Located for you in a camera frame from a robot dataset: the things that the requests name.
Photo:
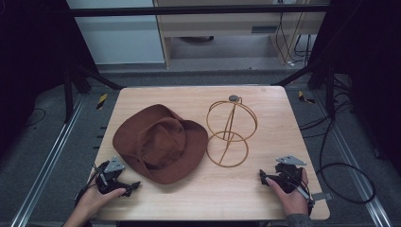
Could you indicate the person's right hand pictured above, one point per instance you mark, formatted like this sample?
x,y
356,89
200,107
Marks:
x,y
293,201

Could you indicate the white cabinet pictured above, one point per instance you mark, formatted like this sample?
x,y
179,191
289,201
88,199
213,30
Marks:
x,y
119,38

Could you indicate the brown wide-brim hat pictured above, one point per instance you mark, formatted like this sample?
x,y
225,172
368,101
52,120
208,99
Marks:
x,y
157,142

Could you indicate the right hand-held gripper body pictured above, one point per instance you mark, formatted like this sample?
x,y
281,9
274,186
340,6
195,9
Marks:
x,y
288,176

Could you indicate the black metal stand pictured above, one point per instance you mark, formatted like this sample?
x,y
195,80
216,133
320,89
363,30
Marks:
x,y
330,94
68,94

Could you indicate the aluminium rail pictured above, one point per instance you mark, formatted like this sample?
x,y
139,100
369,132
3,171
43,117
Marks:
x,y
47,164
361,189

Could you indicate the light wooden desk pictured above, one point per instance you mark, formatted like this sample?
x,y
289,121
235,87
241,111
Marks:
x,y
220,23

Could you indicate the person's left hand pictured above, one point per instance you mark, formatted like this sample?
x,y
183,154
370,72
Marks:
x,y
91,203

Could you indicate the yellow black tape piece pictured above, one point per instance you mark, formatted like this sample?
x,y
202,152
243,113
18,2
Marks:
x,y
101,101
303,97

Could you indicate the black frame crossbar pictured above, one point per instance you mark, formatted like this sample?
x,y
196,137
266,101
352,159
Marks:
x,y
189,10

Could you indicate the dark curtain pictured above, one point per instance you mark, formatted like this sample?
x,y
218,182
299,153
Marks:
x,y
34,63
369,63

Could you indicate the grey plug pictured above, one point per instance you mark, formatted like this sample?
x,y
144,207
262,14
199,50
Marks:
x,y
322,196

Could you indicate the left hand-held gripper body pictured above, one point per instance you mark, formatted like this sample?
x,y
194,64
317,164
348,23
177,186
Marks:
x,y
110,176

